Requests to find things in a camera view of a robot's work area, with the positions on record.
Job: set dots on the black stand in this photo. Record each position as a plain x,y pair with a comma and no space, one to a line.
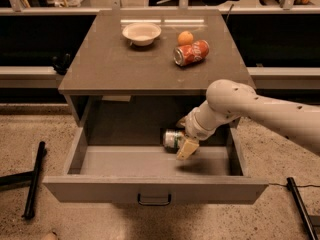
311,223
28,179

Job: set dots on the grey cabinet with counter top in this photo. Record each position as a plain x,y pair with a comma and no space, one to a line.
107,64

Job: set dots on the white bowl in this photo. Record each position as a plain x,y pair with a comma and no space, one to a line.
141,33

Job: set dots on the black drawer handle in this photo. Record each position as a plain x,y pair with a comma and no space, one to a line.
154,201

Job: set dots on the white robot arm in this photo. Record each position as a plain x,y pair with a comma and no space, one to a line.
227,100

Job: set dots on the black stand left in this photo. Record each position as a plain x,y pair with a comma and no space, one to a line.
28,179

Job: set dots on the orange soda can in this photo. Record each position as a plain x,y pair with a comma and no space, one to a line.
189,54

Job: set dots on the black stand right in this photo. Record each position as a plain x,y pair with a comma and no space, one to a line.
311,223

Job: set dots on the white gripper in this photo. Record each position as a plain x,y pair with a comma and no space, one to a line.
192,126

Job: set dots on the orange fruit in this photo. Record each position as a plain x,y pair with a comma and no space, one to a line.
185,38

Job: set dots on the open grey top drawer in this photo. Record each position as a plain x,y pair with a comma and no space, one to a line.
117,153

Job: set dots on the green white 7up can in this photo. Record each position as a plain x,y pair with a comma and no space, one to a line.
172,139

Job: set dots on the black clamp on rail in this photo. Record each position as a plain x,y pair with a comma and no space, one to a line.
61,64

